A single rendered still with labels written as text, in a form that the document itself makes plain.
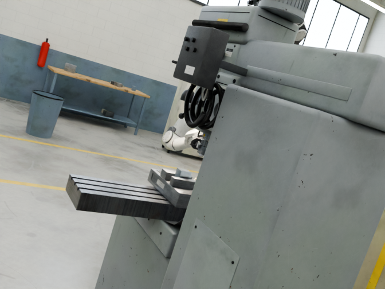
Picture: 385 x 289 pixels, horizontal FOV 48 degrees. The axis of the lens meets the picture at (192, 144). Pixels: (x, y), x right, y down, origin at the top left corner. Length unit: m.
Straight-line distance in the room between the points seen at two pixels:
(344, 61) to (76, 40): 8.36
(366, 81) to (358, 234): 0.53
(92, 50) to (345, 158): 8.49
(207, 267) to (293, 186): 0.46
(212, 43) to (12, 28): 7.91
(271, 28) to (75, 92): 7.95
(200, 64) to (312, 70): 0.39
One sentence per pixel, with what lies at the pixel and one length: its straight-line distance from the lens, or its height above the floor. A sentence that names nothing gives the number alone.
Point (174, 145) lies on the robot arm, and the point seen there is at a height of 1.14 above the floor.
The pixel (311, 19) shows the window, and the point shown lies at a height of 3.91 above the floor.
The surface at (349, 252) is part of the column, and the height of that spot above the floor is 1.15.
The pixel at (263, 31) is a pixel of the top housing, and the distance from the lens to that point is 1.86.
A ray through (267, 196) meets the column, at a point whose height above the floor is 1.27.
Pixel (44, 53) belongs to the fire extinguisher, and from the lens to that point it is 9.24.
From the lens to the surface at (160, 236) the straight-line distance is 1.99.
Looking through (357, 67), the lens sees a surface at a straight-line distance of 1.36.
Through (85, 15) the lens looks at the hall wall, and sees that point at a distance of 9.51.
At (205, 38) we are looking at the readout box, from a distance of 1.57.
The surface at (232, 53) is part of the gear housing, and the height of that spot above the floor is 1.68.
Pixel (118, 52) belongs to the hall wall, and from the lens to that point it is 9.73.
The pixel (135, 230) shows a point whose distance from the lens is 2.26.
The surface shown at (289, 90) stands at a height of 1.60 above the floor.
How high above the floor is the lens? 1.54
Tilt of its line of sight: 9 degrees down
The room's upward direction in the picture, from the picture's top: 18 degrees clockwise
